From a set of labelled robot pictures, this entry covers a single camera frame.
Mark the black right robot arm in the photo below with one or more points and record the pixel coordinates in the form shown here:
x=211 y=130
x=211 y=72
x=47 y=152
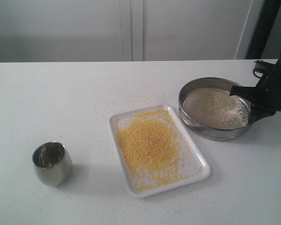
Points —
x=265 y=97

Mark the white plastic tray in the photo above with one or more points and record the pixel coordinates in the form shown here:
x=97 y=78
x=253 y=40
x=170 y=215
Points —
x=203 y=174

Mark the stainless steel cup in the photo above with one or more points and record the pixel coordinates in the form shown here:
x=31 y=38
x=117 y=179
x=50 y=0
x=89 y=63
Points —
x=52 y=163

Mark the yellow millet grains on tray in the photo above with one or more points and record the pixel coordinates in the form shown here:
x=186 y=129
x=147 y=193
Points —
x=155 y=151

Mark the round steel mesh sieve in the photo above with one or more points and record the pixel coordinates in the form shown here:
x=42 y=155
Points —
x=202 y=130

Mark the yellow and white grain mixture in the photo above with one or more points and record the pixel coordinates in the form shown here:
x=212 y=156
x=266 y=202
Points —
x=216 y=108

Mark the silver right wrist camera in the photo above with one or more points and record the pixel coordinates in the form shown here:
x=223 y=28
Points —
x=260 y=67

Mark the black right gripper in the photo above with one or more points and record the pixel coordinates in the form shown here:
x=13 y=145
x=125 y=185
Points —
x=265 y=97

